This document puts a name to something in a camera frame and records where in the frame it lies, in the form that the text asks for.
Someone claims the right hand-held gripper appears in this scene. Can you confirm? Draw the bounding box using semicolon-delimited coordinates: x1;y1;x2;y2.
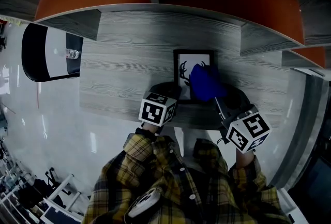
214;86;272;154

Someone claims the framed deer antler picture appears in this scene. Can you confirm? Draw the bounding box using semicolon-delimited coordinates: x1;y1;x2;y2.
173;49;215;104

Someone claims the black folding stand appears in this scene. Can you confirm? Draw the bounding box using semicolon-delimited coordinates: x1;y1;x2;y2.
45;167;61;190

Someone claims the black folding chair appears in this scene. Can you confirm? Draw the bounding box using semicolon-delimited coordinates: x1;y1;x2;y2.
21;23;84;83

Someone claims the clear plastic water bottle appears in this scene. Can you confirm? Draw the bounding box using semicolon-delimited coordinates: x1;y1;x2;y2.
53;48;80;59

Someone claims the blue fluffy cloth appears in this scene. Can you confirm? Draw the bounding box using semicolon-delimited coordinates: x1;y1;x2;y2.
190;63;228;102

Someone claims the person's right forearm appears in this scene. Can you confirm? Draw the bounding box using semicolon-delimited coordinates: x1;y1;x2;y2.
231;149;267;192

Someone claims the white shelf unit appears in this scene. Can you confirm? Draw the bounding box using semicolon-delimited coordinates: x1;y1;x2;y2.
276;188;311;224

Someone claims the white hanging controller device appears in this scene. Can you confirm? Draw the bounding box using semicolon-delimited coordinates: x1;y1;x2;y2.
128;188;161;218

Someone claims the person's left forearm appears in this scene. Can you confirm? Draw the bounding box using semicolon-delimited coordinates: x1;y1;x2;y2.
123;122;167;167

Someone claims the person's yellow plaid shirt body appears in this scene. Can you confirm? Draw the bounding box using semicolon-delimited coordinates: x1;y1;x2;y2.
82;133;293;224

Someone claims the grey wooden desk with shelves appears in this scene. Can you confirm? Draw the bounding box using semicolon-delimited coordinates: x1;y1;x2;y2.
0;0;331;131

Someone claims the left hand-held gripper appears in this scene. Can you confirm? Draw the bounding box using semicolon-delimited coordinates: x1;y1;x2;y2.
139;82;183;127

